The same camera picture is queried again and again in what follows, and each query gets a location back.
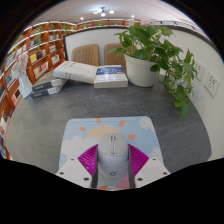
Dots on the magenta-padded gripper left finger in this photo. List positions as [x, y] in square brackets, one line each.
[73, 171]

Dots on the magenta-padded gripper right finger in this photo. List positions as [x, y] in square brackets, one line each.
[151, 170]

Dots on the white computer mouse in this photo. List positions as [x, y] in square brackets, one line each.
[113, 156]

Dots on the pastel sun-and-clouds mouse pad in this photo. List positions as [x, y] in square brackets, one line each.
[83, 133]

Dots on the white jug vase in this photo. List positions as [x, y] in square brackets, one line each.
[26, 87]

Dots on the blue and white book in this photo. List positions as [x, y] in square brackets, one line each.
[110, 77]

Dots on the green potted plant white pot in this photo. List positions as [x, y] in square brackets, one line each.
[141, 68]

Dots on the tan upholstered chair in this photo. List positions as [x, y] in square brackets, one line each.
[113, 58]
[85, 54]

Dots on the orange wooden bookshelf unit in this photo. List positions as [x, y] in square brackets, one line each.
[40, 56]

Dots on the ceiling lamp with round bulbs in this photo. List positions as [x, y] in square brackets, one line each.
[103, 11]

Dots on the white wall socket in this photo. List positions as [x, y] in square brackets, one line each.
[211, 83]
[199, 69]

